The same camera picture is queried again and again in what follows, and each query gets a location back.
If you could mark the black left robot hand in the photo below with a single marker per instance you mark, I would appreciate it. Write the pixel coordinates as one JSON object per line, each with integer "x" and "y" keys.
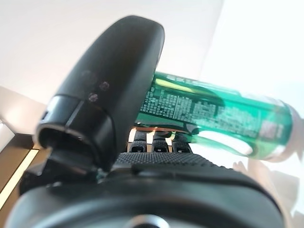
{"x": 107, "y": 71}

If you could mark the green soda can orange stripe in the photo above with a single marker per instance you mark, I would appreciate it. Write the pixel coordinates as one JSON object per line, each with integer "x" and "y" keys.
{"x": 213, "y": 107}

